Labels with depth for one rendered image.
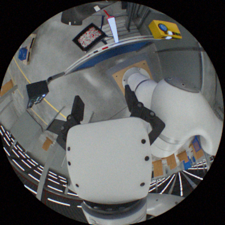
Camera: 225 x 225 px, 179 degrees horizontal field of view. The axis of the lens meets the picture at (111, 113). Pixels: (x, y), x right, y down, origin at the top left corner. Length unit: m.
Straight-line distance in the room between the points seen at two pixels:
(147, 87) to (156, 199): 0.31
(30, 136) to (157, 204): 6.08
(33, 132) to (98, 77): 5.58
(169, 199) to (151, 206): 0.04
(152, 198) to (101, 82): 1.58
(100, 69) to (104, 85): 0.35
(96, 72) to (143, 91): 1.33
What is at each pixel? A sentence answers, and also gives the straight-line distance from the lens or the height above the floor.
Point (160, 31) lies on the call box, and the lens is 0.46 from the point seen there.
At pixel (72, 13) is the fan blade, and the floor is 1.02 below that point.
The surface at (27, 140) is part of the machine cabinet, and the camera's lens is 6.04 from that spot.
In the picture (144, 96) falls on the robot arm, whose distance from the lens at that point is 0.24.
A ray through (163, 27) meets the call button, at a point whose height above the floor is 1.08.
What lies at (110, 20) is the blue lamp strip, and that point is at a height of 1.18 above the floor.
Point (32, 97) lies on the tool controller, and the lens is 0.58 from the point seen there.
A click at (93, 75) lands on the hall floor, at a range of 1.54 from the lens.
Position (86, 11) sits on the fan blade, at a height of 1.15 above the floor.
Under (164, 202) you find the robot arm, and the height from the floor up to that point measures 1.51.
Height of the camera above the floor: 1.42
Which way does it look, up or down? 50 degrees down
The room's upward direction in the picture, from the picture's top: 169 degrees counter-clockwise
